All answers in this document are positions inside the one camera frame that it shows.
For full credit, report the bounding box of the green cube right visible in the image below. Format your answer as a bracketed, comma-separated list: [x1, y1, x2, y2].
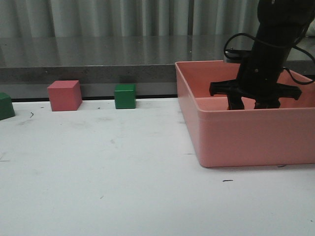
[114, 84, 136, 109]

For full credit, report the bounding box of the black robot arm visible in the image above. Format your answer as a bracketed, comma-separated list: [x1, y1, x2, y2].
[209, 0, 315, 110]

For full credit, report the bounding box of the green cube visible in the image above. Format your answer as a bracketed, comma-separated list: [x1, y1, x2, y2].
[0, 92, 15, 120]
[114, 84, 136, 109]

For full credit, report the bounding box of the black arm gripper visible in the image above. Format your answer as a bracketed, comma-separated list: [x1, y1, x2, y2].
[209, 56, 302, 110]

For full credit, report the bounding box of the grey pleated curtain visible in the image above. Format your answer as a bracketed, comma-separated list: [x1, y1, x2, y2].
[0, 0, 258, 38]

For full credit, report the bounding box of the pink cube at back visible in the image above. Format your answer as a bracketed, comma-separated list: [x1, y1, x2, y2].
[47, 80, 82, 112]

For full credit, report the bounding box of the grey stone counter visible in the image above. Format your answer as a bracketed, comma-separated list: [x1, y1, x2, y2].
[0, 34, 315, 100]

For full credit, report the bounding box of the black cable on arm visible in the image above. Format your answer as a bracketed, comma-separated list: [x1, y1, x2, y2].
[223, 22, 315, 86]

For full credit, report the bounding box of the green cube left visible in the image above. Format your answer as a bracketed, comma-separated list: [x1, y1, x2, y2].
[0, 92, 15, 120]

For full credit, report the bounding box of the pink plastic bin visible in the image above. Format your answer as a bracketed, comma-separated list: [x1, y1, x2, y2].
[175, 61, 315, 167]

